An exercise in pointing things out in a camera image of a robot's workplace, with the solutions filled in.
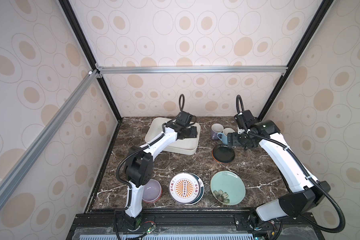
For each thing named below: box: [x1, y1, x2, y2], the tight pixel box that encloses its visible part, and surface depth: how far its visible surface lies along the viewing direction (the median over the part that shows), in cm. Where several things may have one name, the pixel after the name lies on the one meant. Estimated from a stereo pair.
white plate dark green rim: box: [186, 173, 205, 205], surface depth 85 cm
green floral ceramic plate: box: [210, 170, 246, 206], surface depth 86 cm
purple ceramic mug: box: [211, 123, 224, 141], surface depth 105 cm
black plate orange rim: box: [212, 145, 235, 164], surface depth 99 cm
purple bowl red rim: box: [142, 179, 163, 204], surface depth 81 cm
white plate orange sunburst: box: [168, 172, 201, 204], surface depth 85 cm
